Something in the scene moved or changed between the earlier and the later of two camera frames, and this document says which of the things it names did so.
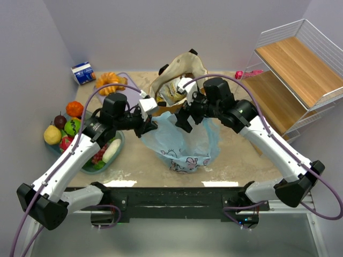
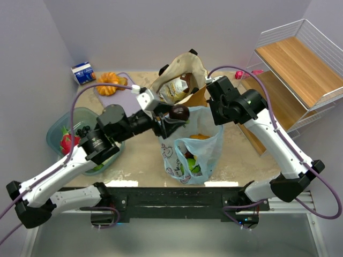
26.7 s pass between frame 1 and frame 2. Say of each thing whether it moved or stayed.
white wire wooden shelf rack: stayed
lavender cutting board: stayed
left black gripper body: moved
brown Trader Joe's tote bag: stayed
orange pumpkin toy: moved
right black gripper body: moved
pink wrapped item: stayed
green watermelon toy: moved
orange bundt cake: stayed
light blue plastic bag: moved
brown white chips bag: stayed
